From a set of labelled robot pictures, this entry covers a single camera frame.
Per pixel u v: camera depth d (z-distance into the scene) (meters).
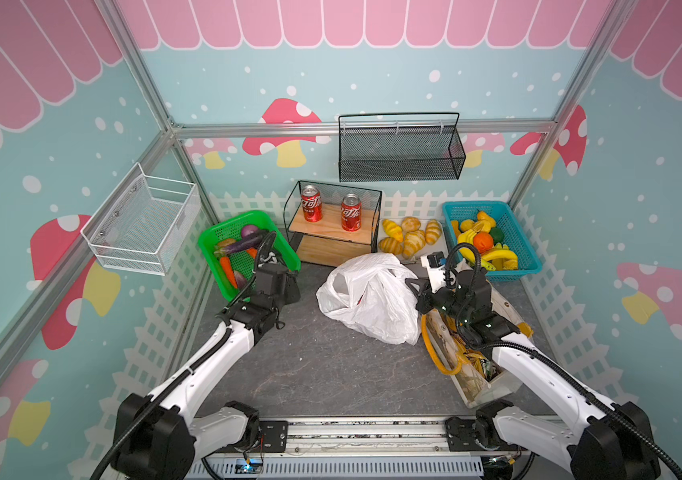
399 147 0.94
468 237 1.02
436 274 0.67
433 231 1.16
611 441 0.39
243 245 1.09
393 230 1.16
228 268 1.05
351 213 0.89
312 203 0.92
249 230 1.12
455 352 0.71
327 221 1.02
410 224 1.16
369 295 0.84
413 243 1.10
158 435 0.39
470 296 0.57
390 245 1.09
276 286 0.64
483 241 1.03
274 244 1.06
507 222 1.12
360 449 0.74
